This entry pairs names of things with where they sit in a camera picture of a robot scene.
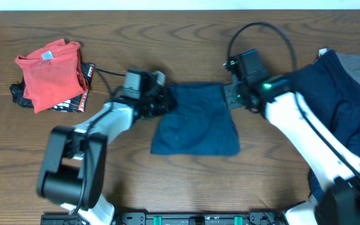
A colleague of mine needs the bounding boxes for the red folded t-shirt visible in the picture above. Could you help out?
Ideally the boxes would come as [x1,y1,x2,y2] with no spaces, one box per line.
[15,39,88,114]

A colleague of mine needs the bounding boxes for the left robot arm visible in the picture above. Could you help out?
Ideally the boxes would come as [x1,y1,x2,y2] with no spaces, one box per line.
[36,69,176,225]

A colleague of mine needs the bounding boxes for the dark blue shorts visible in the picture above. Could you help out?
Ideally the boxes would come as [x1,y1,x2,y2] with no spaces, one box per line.
[151,82,241,156]

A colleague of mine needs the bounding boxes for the black orange patterned garment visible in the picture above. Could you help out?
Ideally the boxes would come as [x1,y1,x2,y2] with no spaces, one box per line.
[9,62,96,113]

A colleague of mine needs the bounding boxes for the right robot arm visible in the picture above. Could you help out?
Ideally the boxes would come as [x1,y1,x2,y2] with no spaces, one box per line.
[224,49,360,224]

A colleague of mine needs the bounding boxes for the dark blue clothes pile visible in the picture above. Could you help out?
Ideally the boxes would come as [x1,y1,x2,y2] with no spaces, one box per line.
[288,49,360,157]

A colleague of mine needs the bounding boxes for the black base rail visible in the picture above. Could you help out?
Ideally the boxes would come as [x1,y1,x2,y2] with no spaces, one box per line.
[41,211,289,225]

